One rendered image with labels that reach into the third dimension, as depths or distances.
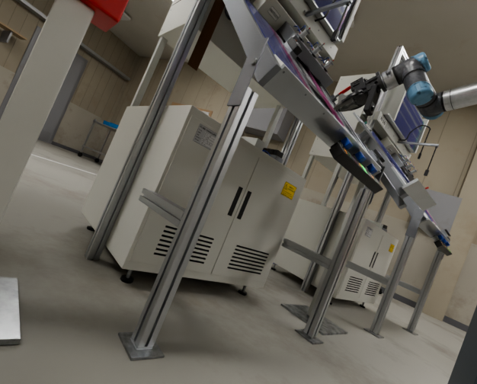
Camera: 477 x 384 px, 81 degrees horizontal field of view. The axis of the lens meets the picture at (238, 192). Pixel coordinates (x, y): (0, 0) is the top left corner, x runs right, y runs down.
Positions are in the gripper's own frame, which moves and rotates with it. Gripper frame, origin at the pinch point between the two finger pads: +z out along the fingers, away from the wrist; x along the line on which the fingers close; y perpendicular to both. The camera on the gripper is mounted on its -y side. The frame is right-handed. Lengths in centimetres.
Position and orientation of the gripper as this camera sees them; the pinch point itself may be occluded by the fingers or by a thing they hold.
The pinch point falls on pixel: (337, 110)
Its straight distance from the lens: 135.6
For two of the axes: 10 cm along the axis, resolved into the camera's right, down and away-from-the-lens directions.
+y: 0.0, -9.0, 4.3
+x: -6.8, -3.1, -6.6
